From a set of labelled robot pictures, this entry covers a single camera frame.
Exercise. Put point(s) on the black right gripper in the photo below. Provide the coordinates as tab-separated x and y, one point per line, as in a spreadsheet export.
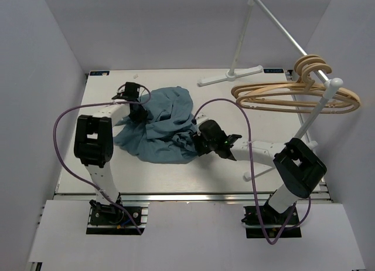
197	139

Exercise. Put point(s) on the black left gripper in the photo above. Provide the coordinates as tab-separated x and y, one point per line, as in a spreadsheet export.
143	113

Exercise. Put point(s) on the blue t shirt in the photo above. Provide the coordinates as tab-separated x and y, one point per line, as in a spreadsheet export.
164	137

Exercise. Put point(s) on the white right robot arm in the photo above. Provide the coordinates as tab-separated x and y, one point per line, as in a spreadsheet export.
298	166

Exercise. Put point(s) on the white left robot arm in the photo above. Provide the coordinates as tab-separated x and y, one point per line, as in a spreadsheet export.
94	145

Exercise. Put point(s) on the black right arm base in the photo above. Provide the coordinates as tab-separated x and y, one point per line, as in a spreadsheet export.
272	224

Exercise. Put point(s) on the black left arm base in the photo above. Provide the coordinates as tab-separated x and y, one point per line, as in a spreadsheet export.
110	220

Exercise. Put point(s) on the white clothes rack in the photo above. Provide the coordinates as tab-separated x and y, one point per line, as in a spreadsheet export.
259	74

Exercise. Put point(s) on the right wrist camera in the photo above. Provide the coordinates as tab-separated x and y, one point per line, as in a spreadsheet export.
225	144

